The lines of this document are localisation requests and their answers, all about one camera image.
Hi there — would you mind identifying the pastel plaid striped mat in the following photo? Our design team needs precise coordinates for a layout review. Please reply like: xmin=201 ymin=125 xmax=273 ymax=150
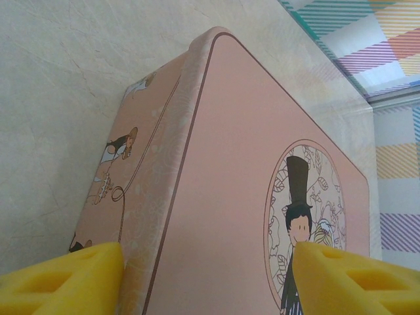
xmin=295 ymin=0 xmax=420 ymax=273

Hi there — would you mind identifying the aluminium table frame rail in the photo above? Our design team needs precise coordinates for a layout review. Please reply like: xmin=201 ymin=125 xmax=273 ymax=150
xmin=366 ymin=93 xmax=420 ymax=112

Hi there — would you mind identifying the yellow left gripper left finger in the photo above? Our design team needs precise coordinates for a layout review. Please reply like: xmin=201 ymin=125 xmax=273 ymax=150
xmin=0 ymin=241 xmax=126 ymax=315

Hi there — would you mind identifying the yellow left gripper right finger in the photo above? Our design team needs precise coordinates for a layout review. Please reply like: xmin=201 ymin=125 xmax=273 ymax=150
xmin=293 ymin=241 xmax=420 ymax=315

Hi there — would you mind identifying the pink illustrated tin box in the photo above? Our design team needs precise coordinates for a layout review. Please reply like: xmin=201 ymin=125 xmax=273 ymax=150
xmin=67 ymin=26 xmax=383 ymax=315

